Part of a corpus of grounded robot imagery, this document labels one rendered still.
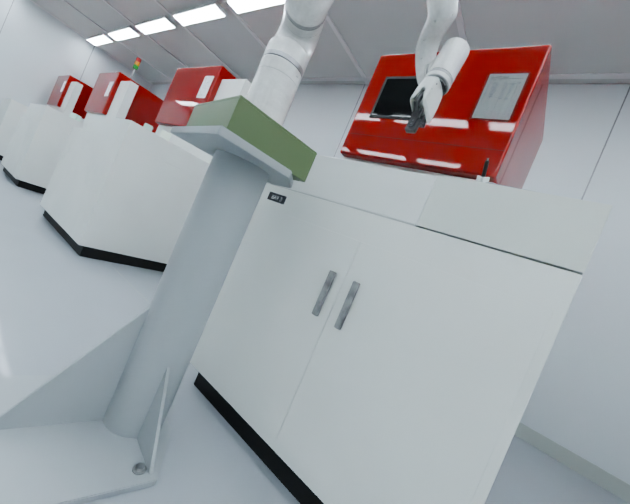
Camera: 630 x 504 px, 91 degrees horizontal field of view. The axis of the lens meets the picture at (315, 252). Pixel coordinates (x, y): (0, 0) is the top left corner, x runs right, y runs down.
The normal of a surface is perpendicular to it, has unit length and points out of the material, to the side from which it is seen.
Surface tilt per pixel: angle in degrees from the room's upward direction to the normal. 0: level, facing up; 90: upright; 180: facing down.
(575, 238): 90
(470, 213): 90
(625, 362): 90
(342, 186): 90
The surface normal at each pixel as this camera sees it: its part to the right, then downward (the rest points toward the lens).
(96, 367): 0.65, 0.28
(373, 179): -0.55, -0.23
